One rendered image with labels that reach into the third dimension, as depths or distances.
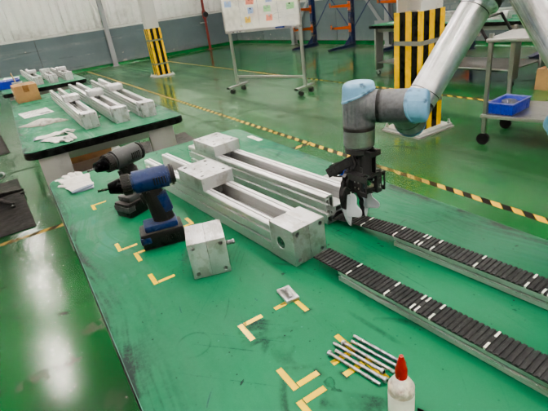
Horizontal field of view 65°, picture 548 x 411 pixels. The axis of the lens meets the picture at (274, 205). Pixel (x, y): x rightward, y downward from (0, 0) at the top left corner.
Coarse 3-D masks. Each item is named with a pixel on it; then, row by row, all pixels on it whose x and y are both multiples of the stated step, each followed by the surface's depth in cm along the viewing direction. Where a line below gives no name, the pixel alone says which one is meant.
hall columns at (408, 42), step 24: (144, 0) 978; (408, 0) 388; (432, 0) 370; (144, 24) 1018; (408, 24) 380; (432, 24) 376; (408, 48) 388; (432, 48) 385; (168, 72) 1054; (408, 72) 397; (432, 120) 415
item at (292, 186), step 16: (192, 144) 174; (192, 160) 175; (224, 160) 153; (240, 160) 158; (256, 160) 149; (272, 160) 145; (240, 176) 148; (256, 176) 141; (272, 176) 132; (288, 176) 137; (304, 176) 130; (320, 176) 127; (272, 192) 134; (288, 192) 127; (304, 192) 121; (320, 192) 117; (336, 192) 121; (320, 208) 117; (336, 208) 120
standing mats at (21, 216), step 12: (0, 144) 599; (144, 144) 502; (12, 180) 443; (0, 204) 385; (24, 204) 378; (0, 216) 359; (12, 216) 355; (24, 216) 352; (0, 228) 336; (12, 228) 332; (24, 228) 331
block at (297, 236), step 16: (304, 208) 107; (272, 224) 103; (288, 224) 101; (304, 224) 100; (320, 224) 102; (272, 240) 106; (288, 240) 100; (304, 240) 100; (320, 240) 104; (288, 256) 102; (304, 256) 102
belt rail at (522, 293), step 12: (396, 240) 103; (420, 252) 98; (432, 252) 95; (444, 264) 94; (456, 264) 91; (480, 276) 88; (492, 276) 85; (504, 288) 84; (516, 288) 82; (528, 300) 81; (540, 300) 80
